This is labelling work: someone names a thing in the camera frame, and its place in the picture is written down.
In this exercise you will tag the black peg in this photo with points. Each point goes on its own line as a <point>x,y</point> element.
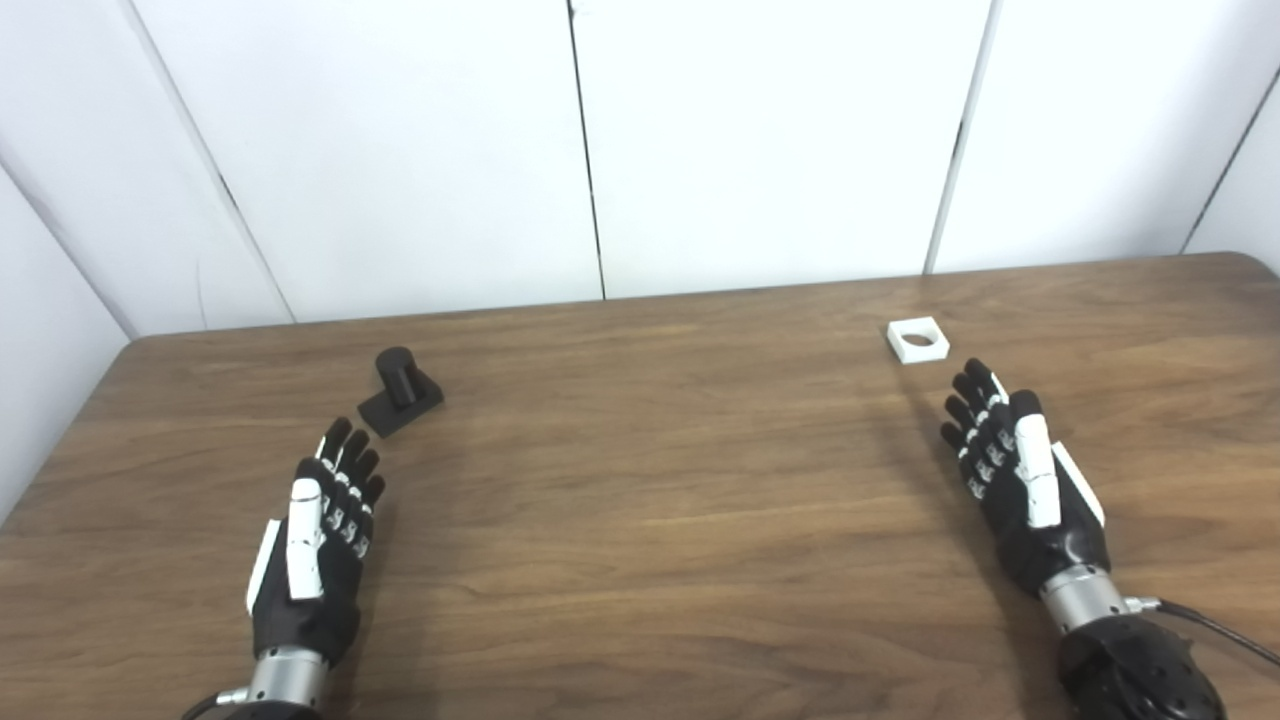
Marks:
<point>398,395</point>

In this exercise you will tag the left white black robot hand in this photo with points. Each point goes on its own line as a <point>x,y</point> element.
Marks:
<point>305,600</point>

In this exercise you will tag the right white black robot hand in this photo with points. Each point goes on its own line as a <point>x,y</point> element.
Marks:
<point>1060,545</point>

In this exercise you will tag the white square piece with hole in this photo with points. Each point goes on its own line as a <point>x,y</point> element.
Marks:
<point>900,345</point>

